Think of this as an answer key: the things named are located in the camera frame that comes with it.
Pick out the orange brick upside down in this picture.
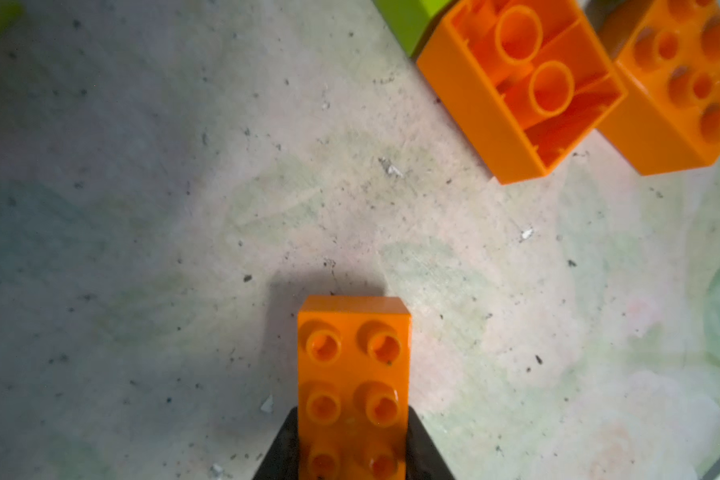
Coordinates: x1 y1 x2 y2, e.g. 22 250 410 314
416 1 627 185

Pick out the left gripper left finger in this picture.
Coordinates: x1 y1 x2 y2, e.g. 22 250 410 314
252 407 300 480

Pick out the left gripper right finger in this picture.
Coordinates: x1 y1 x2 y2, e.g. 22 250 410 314
405 406 455 480

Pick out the orange lego brick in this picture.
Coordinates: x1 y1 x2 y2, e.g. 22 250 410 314
599 0 720 176
297 295 412 479

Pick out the orange lego brick bottom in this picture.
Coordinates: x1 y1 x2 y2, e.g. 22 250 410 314
599 0 720 176

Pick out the lime lego brick lower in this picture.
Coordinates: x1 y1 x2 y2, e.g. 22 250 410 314
373 0 453 59

